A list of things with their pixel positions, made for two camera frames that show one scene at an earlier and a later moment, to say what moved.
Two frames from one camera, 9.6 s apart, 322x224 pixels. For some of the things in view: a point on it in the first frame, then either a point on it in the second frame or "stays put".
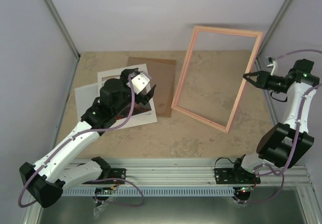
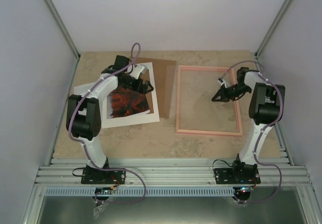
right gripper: x=262 y=81 to x=222 y=92
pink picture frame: x=183 y=72 to x=239 y=134
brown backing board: x=160 y=72 stays put
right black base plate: x=230 y=176 stays put
